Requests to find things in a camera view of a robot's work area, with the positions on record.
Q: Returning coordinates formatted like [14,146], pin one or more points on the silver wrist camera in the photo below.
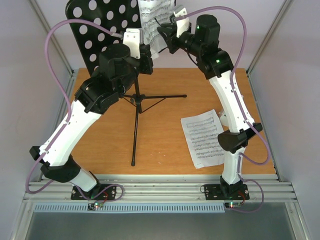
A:
[182,22]
[133,38]

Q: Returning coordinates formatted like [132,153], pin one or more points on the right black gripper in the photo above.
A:
[172,42]

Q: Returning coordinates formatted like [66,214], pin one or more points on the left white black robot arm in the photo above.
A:
[117,71]

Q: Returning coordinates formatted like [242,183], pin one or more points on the white metronome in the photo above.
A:
[223,118]

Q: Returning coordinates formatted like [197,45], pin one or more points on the small circuit board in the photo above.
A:
[96,205]
[232,205]

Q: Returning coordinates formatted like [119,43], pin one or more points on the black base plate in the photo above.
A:
[213,192]
[99,193]

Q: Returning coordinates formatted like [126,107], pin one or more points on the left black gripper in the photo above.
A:
[145,50]

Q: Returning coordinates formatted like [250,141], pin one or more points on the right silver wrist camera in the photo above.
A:
[182,22]

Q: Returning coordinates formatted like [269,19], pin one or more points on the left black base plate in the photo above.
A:
[99,193]

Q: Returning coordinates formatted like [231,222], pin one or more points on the black music stand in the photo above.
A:
[109,36]

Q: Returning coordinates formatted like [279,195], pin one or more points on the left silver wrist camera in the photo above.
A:
[133,38]

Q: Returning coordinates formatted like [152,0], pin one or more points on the white sheet music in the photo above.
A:
[152,14]
[201,135]

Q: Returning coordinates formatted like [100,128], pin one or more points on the grey slotted cable duct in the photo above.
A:
[129,208]

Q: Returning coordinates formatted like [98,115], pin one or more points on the aluminium frame rail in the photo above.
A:
[178,188]

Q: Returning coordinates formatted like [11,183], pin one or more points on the left small circuit board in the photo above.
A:
[96,205]

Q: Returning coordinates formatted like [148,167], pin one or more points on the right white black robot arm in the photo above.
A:
[217,67]

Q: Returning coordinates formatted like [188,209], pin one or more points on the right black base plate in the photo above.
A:
[213,192]

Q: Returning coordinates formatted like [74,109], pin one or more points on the right small circuit board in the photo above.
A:
[232,205]

